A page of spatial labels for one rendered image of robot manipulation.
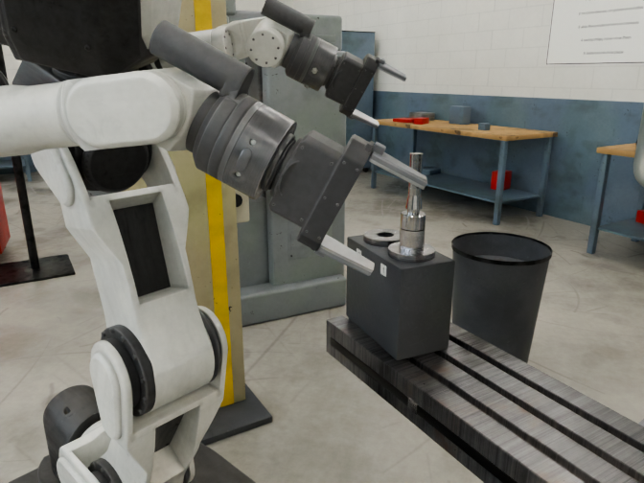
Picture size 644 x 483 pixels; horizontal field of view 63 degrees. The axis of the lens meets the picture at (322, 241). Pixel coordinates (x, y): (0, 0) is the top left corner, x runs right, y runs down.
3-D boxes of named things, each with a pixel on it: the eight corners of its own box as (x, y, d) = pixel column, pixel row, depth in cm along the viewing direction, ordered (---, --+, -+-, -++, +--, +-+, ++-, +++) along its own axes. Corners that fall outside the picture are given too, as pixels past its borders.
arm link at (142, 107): (183, 142, 48) (51, 155, 50) (217, 127, 56) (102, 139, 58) (168, 66, 46) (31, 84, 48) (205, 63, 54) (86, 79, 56)
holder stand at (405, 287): (396, 361, 100) (401, 262, 94) (345, 315, 119) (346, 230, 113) (448, 349, 105) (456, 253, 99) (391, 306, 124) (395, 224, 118)
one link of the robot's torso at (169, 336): (104, 420, 84) (16, 137, 82) (197, 376, 96) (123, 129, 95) (147, 427, 73) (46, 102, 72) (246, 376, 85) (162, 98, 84)
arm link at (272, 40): (295, 91, 97) (239, 62, 95) (301, 73, 106) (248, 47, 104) (323, 34, 91) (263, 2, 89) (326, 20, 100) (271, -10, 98)
